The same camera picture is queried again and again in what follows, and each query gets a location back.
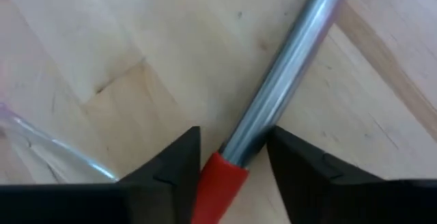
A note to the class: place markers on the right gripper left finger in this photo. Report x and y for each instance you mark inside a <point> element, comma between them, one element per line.
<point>170,186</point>

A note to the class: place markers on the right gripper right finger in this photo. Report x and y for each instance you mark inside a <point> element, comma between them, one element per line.
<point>300,183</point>

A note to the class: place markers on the red silicone spoon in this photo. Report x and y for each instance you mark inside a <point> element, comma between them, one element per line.
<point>290,67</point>

